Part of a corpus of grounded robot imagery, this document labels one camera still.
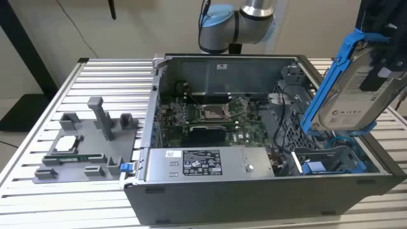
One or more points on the CPU socket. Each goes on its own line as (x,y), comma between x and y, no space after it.
(212,112)

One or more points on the silver power supply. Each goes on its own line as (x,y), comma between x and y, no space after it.
(160,167)

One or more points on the black frame post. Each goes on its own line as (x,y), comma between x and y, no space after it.
(22,38)

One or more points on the green RAM stick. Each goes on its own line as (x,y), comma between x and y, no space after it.
(84,157)

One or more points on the green motherboard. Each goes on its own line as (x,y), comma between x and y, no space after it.
(252,133)

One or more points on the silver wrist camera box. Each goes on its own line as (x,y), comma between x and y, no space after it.
(397,74)

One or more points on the black antenna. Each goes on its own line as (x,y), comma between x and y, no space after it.
(113,9)

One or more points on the silver CPU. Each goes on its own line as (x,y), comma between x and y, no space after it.
(65,143)

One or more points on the thin locking lever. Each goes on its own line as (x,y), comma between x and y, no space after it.
(193,98)

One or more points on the grey parts rack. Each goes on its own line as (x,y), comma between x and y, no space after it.
(89,145)

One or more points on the blue case latch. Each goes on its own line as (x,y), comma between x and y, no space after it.
(126,167)

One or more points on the hard disk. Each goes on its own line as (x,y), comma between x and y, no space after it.
(313,168)
(350,95)

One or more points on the perforated metal drive cage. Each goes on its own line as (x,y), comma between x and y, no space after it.
(293,124)

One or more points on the black open PC case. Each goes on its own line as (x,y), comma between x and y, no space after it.
(222,202)

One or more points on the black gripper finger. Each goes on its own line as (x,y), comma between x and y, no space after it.
(380,62)

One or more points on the black floor object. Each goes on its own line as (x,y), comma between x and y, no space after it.
(22,112)

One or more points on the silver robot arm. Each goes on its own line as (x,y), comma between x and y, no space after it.
(254,26)

